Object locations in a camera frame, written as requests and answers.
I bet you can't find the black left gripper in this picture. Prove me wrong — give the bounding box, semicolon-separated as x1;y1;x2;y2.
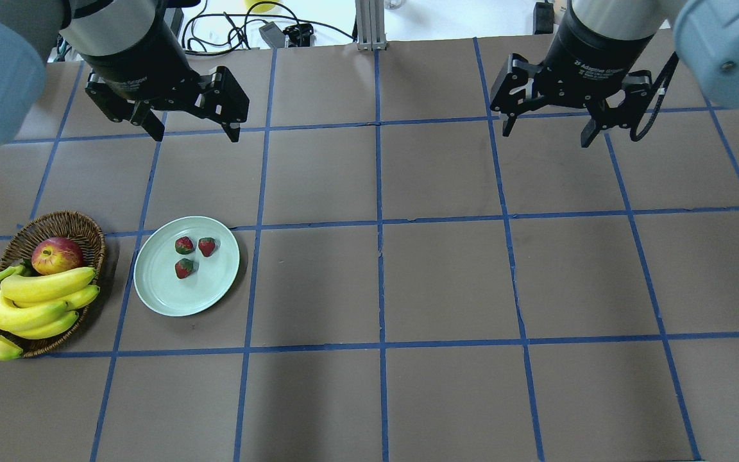
78;13;250;143

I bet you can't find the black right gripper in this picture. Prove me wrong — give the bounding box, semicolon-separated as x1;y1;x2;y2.
490;6;654;148

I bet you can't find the red strawberry green cap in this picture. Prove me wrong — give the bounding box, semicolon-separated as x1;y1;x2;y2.
174;235;196;255

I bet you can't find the red strawberry pointing up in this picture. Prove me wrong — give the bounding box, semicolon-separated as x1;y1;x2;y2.
198;237;217;258

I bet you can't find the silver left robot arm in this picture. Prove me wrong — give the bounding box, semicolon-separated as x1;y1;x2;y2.
0;1;250;145

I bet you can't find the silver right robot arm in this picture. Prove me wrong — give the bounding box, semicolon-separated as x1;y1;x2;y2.
489;1;739;148

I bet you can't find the light green plate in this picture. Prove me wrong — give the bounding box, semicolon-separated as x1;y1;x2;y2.
133;216;241;318

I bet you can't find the red yellow apple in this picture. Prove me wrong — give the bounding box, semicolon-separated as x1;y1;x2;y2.
30;237;85;275

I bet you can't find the brown wicker basket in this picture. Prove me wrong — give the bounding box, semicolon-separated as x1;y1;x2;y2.
0;210;106;359

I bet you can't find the yellow banana bunch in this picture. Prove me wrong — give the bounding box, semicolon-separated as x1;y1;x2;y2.
0;265;100;361

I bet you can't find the aluminium frame post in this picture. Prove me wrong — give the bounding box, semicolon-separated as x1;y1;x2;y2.
355;0;388;51

